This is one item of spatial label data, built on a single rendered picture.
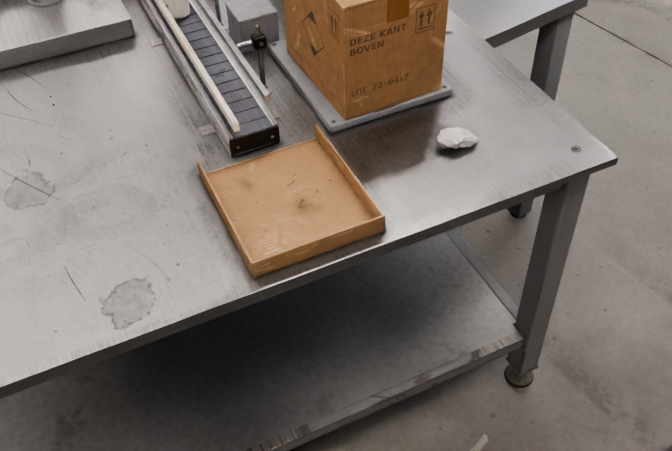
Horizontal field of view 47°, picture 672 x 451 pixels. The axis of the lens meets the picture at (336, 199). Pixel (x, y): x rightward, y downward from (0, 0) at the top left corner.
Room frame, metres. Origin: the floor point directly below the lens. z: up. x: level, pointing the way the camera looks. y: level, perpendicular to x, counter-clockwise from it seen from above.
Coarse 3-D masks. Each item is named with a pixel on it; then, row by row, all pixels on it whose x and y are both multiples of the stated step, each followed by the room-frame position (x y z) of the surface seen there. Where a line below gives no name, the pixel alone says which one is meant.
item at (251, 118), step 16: (192, 16) 1.69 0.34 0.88; (192, 32) 1.61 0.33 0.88; (208, 32) 1.61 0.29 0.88; (192, 48) 1.55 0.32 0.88; (208, 48) 1.54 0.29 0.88; (192, 64) 1.48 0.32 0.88; (208, 64) 1.48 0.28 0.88; (224, 64) 1.48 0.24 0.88; (224, 80) 1.41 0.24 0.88; (240, 80) 1.41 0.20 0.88; (224, 96) 1.36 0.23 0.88; (240, 96) 1.35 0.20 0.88; (240, 112) 1.30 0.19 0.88; (256, 112) 1.30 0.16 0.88; (240, 128) 1.24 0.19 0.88; (256, 128) 1.24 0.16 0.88
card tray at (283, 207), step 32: (256, 160) 1.20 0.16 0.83; (288, 160) 1.19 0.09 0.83; (320, 160) 1.19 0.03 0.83; (224, 192) 1.10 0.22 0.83; (256, 192) 1.10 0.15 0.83; (288, 192) 1.10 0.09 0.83; (320, 192) 1.10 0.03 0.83; (352, 192) 1.09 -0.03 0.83; (256, 224) 1.01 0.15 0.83; (288, 224) 1.01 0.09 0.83; (320, 224) 1.01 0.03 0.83; (352, 224) 1.01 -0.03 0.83; (384, 224) 0.99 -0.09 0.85; (256, 256) 0.93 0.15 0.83; (288, 256) 0.91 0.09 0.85
